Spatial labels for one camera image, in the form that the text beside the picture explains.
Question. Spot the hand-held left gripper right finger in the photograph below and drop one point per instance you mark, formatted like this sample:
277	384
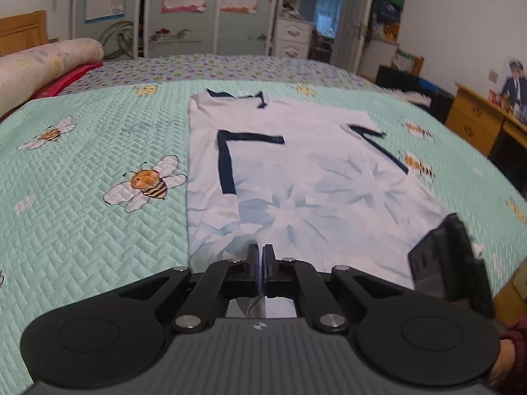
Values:
267	267

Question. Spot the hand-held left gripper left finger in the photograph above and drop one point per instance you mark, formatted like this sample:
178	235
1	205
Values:
256	267

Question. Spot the white t-shirt with navy trim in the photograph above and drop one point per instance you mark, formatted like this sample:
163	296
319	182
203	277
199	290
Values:
308	173

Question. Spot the person's right forearm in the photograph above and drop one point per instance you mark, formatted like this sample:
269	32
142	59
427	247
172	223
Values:
514	337

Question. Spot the wooden desk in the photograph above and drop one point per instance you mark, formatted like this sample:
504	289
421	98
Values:
473	119

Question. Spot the black suitcase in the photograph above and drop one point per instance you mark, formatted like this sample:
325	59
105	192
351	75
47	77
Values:
436	98

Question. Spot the white cloth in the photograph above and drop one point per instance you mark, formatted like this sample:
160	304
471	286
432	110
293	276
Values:
413	98

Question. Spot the green bee-print quilted bedspread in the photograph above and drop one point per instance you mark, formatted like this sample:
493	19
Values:
82	234

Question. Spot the cutout photo figure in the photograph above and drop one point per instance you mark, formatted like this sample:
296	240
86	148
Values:
514	90

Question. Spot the wooden chair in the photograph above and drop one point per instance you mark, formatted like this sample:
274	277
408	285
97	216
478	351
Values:
407	61

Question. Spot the white drawer cabinet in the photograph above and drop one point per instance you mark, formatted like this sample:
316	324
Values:
292	39

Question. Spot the white door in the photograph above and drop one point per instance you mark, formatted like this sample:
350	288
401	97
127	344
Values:
352	49

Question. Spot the wardrobe with sliding doors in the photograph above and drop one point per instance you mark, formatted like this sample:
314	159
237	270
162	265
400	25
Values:
140	37

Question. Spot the pile of colourful bags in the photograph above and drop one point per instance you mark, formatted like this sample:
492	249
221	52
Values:
387	12

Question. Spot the red pillow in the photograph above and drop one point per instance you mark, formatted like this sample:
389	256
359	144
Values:
70	80

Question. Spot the floral bolster pillow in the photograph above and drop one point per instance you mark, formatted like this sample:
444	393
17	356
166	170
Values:
37	70

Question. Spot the wooden headboard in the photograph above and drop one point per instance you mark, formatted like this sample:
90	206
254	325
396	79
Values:
20	33

